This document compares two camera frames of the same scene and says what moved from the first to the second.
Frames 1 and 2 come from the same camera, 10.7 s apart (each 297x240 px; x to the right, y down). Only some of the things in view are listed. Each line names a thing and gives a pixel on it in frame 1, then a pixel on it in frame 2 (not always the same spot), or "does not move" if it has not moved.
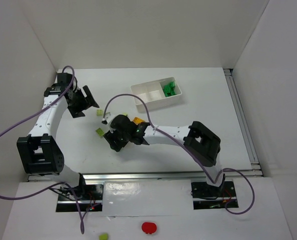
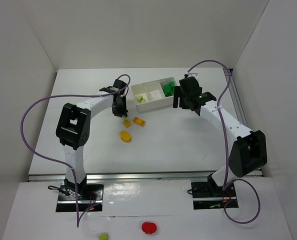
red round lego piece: [149, 227] does not move
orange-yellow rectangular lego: [137, 120] does not move
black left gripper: [83, 100] -> [119, 109]
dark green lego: [169, 89] does not move
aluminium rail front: [193, 175] does not move
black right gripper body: [114, 139] -> [177, 97]
